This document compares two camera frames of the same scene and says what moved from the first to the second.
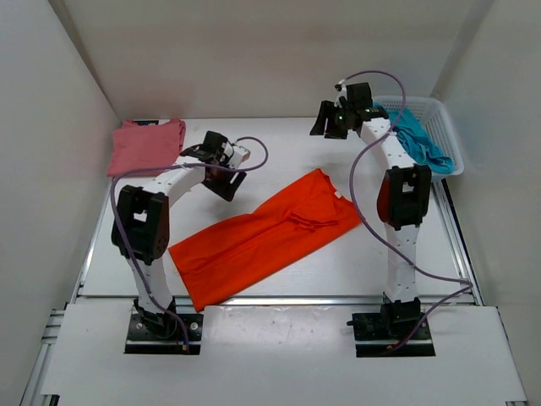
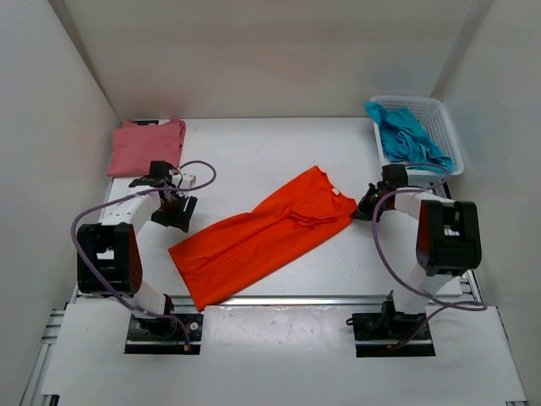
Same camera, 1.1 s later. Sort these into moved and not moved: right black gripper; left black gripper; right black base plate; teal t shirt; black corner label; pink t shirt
Moved: left black gripper; right black gripper
Not moved: right black base plate; black corner label; teal t shirt; pink t shirt
